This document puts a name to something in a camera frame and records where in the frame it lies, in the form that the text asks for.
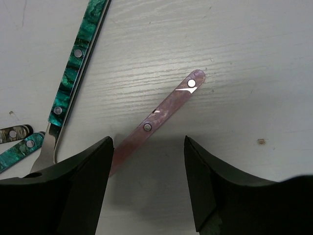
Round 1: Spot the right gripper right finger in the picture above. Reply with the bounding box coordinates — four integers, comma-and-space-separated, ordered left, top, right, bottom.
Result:
184, 137, 313, 235

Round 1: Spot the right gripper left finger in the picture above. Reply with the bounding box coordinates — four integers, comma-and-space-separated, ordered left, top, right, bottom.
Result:
0, 137, 114, 235

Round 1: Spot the teal handled fork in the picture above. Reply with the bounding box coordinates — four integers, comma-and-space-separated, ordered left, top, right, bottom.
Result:
30, 0, 111, 173

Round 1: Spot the teal handled spoon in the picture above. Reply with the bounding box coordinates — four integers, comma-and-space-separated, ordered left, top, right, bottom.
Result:
0, 132, 45, 173

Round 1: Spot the pink handled fork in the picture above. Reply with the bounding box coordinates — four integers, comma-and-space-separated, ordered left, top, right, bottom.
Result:
109, 70, 206, 177

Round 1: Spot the dark handled spoon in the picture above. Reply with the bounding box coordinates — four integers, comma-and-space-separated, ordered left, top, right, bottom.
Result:
0, 124, 33, 144

